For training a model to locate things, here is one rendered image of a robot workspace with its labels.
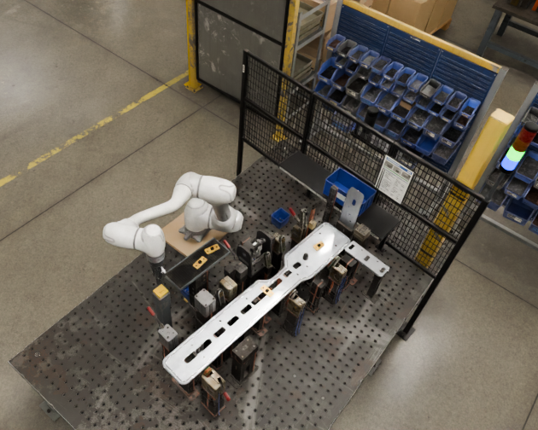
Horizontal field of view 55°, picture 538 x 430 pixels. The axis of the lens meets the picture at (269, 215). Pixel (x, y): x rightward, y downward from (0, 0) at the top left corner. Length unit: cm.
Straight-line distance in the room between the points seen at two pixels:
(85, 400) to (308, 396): 122
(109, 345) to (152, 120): 294
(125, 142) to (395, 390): 335
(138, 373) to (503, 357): 274
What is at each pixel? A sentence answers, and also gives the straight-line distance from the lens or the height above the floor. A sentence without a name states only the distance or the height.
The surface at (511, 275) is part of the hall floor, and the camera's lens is 495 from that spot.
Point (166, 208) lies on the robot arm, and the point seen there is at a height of 153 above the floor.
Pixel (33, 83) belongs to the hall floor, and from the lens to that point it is 628.
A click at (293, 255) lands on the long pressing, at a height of 100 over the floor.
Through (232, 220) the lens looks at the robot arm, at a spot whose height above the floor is 96.
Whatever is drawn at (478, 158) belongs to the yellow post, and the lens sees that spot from 299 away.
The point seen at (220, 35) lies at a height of 82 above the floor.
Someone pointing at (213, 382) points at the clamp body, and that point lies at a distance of 269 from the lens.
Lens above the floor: 355
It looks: 50 degrees down
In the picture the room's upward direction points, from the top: 8 degrees clockwise
